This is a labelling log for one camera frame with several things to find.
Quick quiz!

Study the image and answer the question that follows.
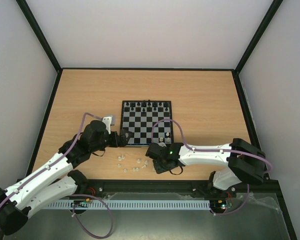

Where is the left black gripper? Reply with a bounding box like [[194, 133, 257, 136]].
[[91, 130, 133, 153]]

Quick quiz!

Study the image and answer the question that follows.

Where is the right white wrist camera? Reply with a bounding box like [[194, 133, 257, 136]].
[[145, 142, 170, 160]]

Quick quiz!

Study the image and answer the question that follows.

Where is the black pieces row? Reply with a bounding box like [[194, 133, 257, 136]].
[[122, 100, 172, 113]]

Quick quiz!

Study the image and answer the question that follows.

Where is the black frame rail front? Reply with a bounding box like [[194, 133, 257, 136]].
[[78, 179, 282, 200]]

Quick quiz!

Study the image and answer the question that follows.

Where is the left electronics board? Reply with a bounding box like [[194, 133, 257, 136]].
[[70, 198, 94, 208]]

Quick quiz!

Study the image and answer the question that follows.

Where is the electronics board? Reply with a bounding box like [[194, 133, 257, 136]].
[[210, 198, 233, 210], [70, 198, 94, 208]]

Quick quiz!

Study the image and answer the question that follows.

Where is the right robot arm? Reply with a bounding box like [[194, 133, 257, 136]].
[[145, 138, 266, 196]]

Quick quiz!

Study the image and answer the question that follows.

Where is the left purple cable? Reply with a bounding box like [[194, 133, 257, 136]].
[[0, 112, 115, 238]]

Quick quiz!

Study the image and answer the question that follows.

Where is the purple cable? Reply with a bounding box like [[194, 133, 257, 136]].
[[0, 112, 115, 238], [151, 118, 274, 217]]

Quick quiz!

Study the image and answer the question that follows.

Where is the right electronics board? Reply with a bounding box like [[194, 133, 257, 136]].
[[210, 198, 233, 210]]

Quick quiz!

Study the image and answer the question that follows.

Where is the white slotted cable duct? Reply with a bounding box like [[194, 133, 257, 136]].
[[45, 199, 211, 211]]

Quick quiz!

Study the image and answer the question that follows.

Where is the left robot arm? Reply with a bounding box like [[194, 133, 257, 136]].
[[0, 116, 133, 236]]

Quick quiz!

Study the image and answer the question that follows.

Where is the black and grey chessboard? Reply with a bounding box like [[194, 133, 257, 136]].
[[120, 105, 174, 147]]

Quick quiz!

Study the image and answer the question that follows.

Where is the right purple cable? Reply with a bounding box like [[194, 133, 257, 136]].
[[151, 118, 274, 217]]

